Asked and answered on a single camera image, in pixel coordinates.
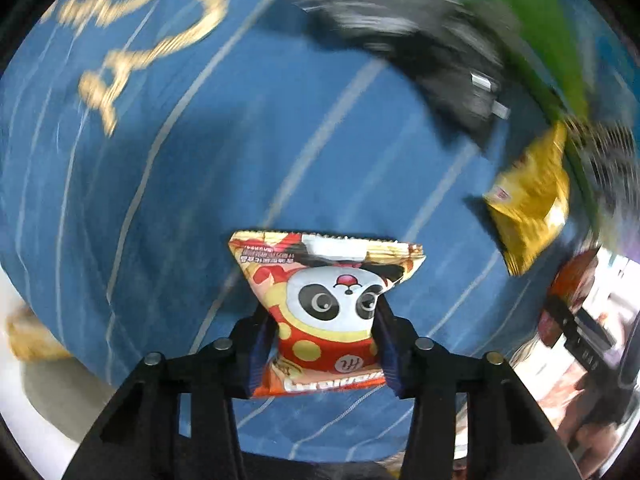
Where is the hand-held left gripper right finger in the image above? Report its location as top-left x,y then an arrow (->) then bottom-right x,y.
372,300 -> 583,480

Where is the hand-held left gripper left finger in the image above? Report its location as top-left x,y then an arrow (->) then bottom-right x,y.
62,305 -> 281,480

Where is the panda print snack packet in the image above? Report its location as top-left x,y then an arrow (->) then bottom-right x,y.
228,230 -> 427,399

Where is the green box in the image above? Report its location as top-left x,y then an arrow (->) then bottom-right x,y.
460,0 -> 603,233

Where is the yellow snack packet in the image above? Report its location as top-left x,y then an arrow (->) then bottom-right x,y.
482,122 -> 571,277

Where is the orange snack packet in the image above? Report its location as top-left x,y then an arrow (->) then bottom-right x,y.
546,249 -> 601,313

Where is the black device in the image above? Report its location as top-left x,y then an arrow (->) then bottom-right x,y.
539,294 -> 640,426

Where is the blue striped printed blanket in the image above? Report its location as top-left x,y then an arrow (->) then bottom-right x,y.
0,0 -> 601,463

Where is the dark mesh basket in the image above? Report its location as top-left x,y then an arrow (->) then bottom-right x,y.
570,119 -> 640,206

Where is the tan snack packet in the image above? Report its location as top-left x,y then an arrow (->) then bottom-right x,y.
5,306 -> 72,362

